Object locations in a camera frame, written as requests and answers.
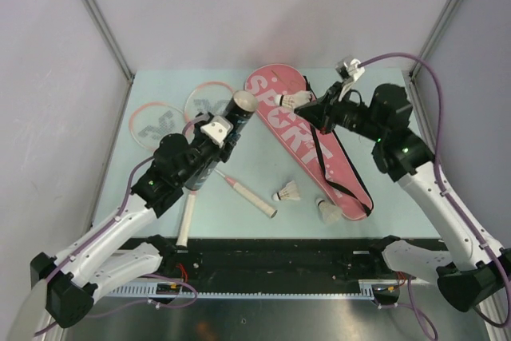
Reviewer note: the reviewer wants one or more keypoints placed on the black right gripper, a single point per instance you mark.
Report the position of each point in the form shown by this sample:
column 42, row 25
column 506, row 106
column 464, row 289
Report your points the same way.
column 322, row 113

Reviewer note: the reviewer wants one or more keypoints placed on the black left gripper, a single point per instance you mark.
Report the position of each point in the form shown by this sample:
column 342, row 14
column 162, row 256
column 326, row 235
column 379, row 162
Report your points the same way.
column 223, row 154

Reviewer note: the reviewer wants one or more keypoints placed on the white shuttlecock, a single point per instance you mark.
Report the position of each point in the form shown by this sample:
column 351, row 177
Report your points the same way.
column 293, row 101
column 329, row 212
column 289, row 191

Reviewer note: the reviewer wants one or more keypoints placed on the black shuttlecock tube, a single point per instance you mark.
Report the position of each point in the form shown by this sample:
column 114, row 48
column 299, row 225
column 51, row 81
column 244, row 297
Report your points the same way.
column 227, row 113

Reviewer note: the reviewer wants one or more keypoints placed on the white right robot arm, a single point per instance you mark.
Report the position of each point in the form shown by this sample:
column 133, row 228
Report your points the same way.
column 474, row 265

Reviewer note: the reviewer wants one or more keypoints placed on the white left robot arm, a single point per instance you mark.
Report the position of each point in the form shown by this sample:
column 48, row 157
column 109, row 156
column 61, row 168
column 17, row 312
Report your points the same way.
column 175, row 162

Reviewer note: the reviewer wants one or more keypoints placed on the pink racket bag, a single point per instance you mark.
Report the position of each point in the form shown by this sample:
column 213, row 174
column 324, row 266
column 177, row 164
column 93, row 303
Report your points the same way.
column 322, row 157

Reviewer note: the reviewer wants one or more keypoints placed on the pink racket rear head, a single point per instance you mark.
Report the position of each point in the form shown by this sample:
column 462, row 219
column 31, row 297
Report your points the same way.
column 148, row 124

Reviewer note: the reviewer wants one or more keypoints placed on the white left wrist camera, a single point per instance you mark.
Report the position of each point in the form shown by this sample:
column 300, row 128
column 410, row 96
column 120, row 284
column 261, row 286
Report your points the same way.
column 217, row 130

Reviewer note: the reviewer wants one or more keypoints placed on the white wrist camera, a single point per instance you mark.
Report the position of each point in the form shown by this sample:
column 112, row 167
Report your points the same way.
column 350, row 70
column 217, row 130

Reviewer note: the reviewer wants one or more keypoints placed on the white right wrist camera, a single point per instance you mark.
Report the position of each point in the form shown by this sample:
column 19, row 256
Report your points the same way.
column 350, row 70

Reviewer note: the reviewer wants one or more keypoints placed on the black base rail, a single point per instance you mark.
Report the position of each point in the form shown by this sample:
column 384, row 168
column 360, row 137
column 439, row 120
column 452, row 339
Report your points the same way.
column 275, row 266

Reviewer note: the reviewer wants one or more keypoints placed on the grey slotted cable duct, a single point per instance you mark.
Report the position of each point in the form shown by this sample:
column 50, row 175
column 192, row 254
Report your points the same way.
column 149, row 290

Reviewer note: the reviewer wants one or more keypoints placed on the right aluminium frame post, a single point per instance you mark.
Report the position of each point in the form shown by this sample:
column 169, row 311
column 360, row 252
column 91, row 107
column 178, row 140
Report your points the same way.
column 444, row 19

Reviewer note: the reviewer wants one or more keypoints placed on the aluminium frame post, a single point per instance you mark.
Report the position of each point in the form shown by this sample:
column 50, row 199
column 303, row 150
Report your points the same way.
column 444, row 19
column 96, row 15

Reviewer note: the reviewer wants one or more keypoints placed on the left aluminium frame post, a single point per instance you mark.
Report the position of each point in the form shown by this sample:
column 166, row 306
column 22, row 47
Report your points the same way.
column 96, row 15

